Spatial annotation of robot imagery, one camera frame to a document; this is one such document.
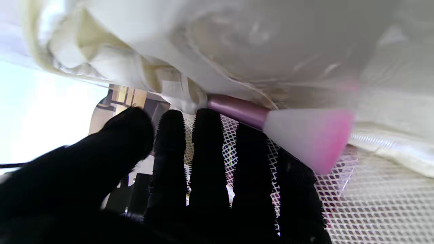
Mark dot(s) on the cream white cosmetics bag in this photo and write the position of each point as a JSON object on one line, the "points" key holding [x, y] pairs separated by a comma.
{"points": [[237, 40]]}

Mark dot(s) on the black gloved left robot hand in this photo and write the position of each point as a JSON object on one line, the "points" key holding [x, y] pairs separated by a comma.
{"points": [[84, 189]]}

